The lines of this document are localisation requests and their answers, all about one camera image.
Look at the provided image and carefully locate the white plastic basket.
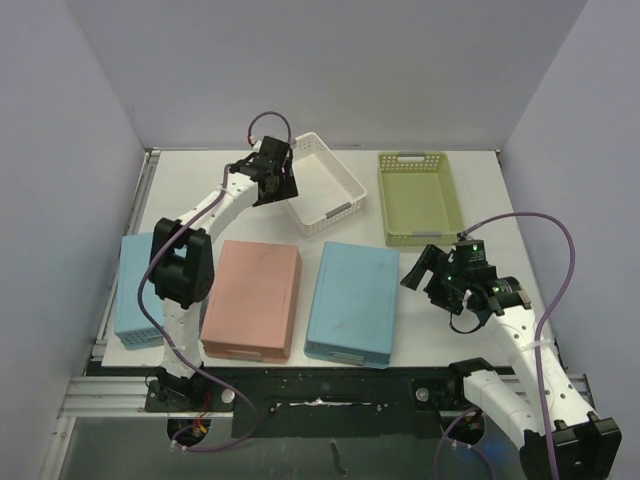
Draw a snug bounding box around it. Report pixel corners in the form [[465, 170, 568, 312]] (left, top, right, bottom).
[[285, 132, 368, 237]]

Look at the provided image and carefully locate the pink plastic basket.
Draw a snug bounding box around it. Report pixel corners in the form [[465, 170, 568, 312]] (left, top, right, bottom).
[[200, 240, 302, 364]]

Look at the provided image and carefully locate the light blue plastic basket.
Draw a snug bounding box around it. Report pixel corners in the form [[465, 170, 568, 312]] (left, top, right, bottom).
[[114, 233, 164, 350]]

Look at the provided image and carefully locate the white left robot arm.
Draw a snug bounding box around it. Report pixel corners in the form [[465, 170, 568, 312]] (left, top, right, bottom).
[[137, 136, 298, 411]]

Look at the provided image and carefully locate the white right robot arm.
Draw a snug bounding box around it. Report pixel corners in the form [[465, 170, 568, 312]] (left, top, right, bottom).
[[401, 240, 622, 479]]

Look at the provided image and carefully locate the yellow-green plastic basket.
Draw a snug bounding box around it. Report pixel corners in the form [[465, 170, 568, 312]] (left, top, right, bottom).
[[378, 152, 465, 248]]

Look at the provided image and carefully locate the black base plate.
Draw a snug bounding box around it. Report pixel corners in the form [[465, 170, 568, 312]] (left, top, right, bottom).
[[145, 367, 471, 439]]

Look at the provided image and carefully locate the aluminium table frame rail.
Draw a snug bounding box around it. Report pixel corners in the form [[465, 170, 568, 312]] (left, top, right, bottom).
[[59, 377, 147, 418]]

